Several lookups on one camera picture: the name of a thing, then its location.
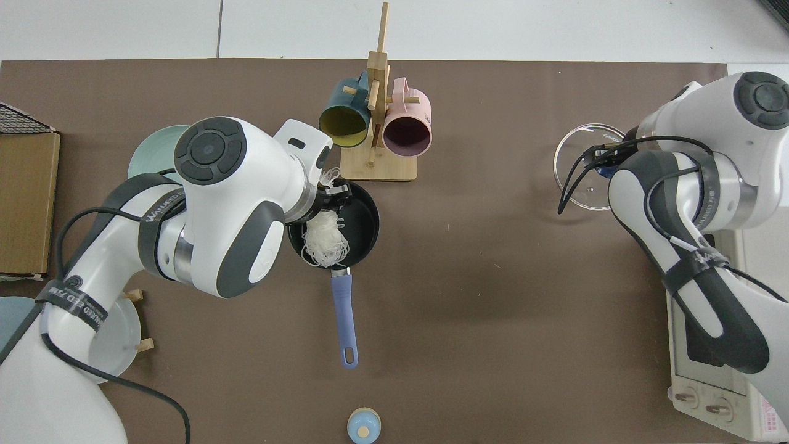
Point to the white vermicelli bundle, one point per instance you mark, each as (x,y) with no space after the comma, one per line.
(323,237)

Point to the glass lid blue knob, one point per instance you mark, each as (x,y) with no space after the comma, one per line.
(576,185)

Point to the green plate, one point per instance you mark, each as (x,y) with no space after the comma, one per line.
(154,151)

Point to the wooden plate rack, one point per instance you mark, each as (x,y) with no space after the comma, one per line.
(145,345)

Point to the white plate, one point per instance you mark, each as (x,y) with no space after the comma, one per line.
(120,345)

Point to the light blue plate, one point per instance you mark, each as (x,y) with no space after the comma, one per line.
(12,320)

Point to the wooden cup stand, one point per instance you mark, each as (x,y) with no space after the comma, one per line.
(379,166)

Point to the dark teal cup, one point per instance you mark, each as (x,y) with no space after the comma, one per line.
(343,102)

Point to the pink cup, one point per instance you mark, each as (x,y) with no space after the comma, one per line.
(412,105)

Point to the brown table cloth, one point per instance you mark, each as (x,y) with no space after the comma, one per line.
(493,308)

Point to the black angular object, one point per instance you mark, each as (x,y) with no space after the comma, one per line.
(780,11)

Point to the small blue round thing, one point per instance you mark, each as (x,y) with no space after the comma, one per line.
(363,427)

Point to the pale toaster oven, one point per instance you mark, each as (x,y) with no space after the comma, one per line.
(696,370)

